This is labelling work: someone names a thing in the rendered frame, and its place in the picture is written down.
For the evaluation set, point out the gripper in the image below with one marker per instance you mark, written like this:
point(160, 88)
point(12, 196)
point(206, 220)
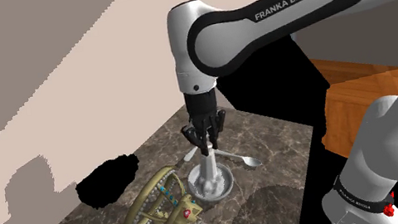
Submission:
point(201, 103)

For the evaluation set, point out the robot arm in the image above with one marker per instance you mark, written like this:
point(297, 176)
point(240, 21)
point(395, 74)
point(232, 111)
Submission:
point(223, 41)

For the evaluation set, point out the silver cutlery piece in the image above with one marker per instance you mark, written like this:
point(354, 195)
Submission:
point(190, 155)

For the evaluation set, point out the silver spoon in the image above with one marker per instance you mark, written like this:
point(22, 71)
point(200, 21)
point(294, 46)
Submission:
point(251, 162)

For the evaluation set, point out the white candle holder with dish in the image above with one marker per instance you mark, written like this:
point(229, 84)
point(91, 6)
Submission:
point(212, 188)

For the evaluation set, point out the gold jewelled crown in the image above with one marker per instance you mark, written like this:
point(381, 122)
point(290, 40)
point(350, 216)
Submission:
point(183, 209)

